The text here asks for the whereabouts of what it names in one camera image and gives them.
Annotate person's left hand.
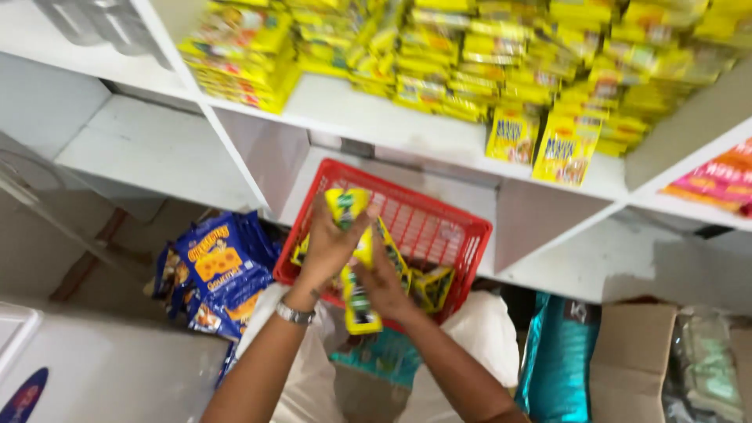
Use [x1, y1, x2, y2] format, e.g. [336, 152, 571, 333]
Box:
[292, 194, 380, 306]

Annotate person's right hand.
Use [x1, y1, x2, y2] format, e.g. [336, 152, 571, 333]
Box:
[352, 234, 421, 323]

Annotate yellow packet green label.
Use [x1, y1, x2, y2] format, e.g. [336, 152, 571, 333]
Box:
[325, 187, 372, 231]

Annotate long yellow packet strip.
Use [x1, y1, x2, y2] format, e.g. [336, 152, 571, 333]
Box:
[340, 226, 384, 336]

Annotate red plastic basket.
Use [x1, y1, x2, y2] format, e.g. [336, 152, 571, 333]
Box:
[273, 158, 494, 331]

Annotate yellow packet in basket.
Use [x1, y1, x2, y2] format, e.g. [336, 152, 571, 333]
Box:
[411, 266, 456, 313]

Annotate teal packet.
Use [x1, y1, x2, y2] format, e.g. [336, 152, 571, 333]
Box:
[329, 328, 424, 390]

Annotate silver wrist watch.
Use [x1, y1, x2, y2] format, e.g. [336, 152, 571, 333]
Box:
[275, 298, 317, 325]

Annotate white shelf unit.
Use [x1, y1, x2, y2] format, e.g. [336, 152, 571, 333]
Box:
[0, 0, 752, 306]

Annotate white plastic bag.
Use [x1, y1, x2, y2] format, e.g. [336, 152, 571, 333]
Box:
[235, 285, 521, 423]

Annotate blue cheese snack bag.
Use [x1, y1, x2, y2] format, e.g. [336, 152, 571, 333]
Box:
[173, 211, 278, 312]

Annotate shiny teal bag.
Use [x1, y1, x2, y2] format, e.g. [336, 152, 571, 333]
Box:
[515, 291, 601, 423]

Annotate pile of yellow noodle packets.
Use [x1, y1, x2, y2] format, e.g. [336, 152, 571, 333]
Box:
[176, 0, 752, 187]

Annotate brown cardboard box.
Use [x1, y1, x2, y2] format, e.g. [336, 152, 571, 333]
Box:
[589, 301, 752, 423]

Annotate white chest freezer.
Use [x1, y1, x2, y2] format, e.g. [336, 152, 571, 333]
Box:
[0, 301, 231, 423]

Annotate grey metal containers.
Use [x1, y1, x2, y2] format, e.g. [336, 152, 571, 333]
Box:
[32, 0, 174, 72]

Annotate clear wrapped green packets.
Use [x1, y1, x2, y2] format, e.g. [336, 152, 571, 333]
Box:
[663, 307, 748, 423]

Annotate stack of pink orange packets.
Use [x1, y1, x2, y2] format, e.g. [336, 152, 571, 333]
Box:
[660, 137, 752, 218]

